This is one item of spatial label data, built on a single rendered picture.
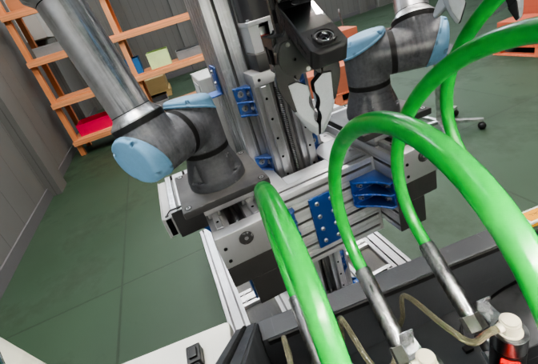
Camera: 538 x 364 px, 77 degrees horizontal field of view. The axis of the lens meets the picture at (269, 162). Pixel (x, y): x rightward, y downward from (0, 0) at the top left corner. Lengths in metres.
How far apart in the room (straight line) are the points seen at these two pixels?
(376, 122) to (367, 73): 0.75
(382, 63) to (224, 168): 0.49
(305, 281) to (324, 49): 0.27
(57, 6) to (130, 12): 9.71
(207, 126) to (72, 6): 0.34
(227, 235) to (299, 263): 0.60
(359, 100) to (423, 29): 0.23
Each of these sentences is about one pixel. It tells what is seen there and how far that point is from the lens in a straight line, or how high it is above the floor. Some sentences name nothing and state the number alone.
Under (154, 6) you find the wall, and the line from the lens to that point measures 10.48.
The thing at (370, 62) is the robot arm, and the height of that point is 1.20.
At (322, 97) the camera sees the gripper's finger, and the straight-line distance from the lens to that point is 0.49.
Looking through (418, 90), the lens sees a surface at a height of 1.32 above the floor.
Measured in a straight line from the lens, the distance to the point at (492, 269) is 0.75.
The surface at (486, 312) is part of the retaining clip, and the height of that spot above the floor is 1.12.
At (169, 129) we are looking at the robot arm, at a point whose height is 1.24.
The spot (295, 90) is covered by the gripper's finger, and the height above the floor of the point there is 1.30.
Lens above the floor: 1.43
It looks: 26 degrees down
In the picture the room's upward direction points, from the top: 17 degrees counter-clockwise
